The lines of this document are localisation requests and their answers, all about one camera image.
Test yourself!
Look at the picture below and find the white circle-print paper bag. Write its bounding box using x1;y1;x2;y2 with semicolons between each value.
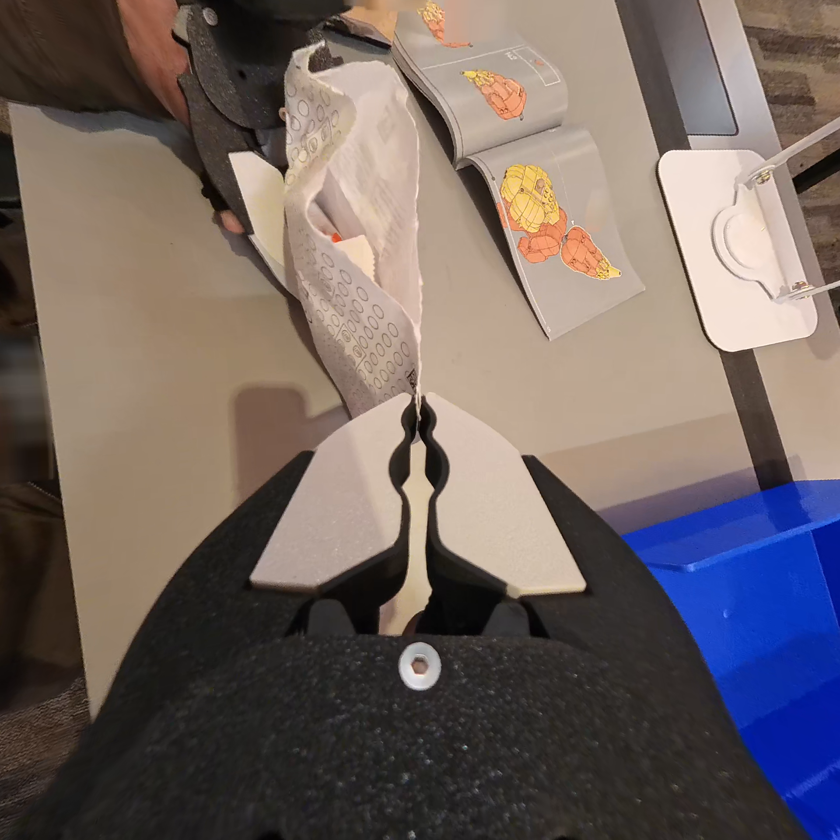
283;49;424;421

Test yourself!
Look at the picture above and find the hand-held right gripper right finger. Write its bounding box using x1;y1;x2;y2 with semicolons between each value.
422;392;587;598

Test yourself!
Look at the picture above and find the person's brown jacket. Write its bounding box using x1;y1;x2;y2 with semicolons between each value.
0;482;89;677

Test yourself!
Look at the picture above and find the white desk lamp stand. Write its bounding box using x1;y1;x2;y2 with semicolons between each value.
658;115;840;353

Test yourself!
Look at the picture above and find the open grey instruction booklet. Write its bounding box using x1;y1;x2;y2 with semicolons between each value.
392;0;647;342

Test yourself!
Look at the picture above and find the grey desk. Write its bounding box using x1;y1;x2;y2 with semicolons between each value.
7;0;840;719

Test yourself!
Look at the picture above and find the person's left forearm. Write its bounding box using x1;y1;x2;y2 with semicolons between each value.
0;0;142;116

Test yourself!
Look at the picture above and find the person's left hand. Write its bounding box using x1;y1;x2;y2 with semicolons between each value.
118;0;247;235

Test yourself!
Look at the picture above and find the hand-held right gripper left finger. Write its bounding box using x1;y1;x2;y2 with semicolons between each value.
249;394;420;595

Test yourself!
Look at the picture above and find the blue plastic bin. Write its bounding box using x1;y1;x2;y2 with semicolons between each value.
620;479;840;840

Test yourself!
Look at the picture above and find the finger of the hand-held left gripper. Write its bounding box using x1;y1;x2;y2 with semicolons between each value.
228;152;290;284

